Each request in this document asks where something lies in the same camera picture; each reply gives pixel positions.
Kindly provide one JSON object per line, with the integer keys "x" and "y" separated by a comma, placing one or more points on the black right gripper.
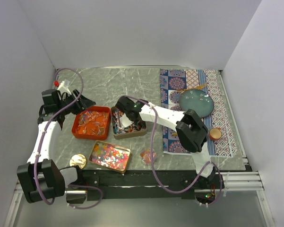
{"x": 135, "y": 123}

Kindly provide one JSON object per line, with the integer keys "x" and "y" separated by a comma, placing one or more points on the clear plastic jar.
{"x": 146, "y": 156}

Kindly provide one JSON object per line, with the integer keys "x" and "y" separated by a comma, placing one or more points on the gold jar lid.
{"x": 78, "y": 160}

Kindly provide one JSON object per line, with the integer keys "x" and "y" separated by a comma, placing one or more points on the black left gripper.
{"x": 83, "y": 103}

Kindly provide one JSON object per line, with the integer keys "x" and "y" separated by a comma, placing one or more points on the teal ceramic plate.
{"x": 196, "y": 100}

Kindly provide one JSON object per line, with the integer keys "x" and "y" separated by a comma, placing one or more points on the copper cup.
{"x": 215, "y": 134}

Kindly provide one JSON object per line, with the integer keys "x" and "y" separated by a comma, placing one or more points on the beige tin of small lollipops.
{"x": 134, "y": 130}

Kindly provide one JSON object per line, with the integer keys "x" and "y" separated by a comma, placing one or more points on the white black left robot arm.
{"x": 45, "y": 146}

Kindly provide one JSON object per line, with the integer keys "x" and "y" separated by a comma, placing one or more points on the patterned blue placemat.
{"x": 172, "y": 80}

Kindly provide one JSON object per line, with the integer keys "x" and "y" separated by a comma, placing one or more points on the gold tin of star candies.
{"x": 113, "y": 157}

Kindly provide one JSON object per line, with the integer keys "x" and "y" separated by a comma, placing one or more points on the orange tin of lollipops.
{"x": 92, "y": 124}

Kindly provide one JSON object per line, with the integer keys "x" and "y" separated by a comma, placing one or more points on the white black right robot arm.
{"x": 191, "y": 131}

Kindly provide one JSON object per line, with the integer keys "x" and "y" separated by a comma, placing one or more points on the black aluminium mounting rail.
{"x": 107, "y": 184}

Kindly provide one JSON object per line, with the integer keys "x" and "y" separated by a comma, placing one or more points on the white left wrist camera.
{"x": 64, "y": 87}

